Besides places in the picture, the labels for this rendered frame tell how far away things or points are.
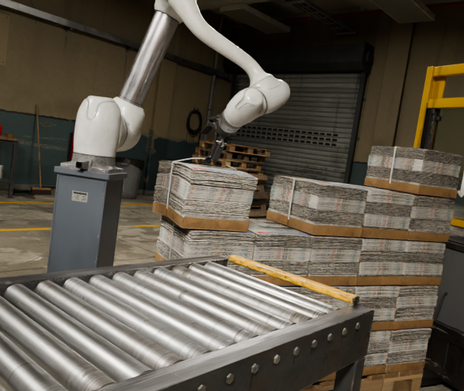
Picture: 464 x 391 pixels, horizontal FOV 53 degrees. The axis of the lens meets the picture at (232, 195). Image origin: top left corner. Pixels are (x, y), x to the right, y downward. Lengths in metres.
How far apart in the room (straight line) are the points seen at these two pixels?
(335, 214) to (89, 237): 1.05
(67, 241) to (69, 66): 7.26
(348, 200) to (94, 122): 1.14
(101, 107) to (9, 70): 6.73
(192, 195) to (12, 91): 6.91
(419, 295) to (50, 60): 7.37
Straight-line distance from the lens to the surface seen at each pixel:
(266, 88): 1.76
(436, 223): 2.59
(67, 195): 1.77
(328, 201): 2.08
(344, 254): 2.20
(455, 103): 3.10
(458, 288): 3.14
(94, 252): 1.76
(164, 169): 1.98
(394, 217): 2.35
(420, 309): 2.66
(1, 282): 1.10
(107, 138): 1.75
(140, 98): 1.95
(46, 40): 8.75
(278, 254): 1.98
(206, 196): 1.75
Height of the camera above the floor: 1.14
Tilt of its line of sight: 5 degrees down
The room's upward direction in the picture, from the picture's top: 8 degrees clockwise
